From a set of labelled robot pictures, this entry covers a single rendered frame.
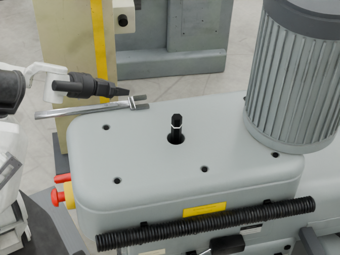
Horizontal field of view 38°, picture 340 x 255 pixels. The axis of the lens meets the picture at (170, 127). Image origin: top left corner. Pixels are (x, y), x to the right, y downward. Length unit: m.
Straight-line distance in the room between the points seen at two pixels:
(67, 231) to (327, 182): 1.76
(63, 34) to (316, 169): 1.99
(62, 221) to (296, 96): 1.99
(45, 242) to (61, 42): 1.13
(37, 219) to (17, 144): 1.17
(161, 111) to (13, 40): 3.69
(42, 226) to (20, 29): 2.65
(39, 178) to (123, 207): 2.55
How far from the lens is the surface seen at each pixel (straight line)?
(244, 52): 4.50
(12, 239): 2.30
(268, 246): 1.25
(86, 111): 1.08
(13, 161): 1.30
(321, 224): 1.26
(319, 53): 0.87
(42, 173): 3.50
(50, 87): 1.66
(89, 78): 1.71
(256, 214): 1.03
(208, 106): 1.10
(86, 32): 2.90
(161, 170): 0.97
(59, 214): 2.77
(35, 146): 3.67
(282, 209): 1.05
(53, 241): 2.48
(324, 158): 1.23
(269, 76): 0.94
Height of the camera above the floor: 2.63
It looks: 45 degrees down
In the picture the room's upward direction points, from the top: 2 degrees clockwise
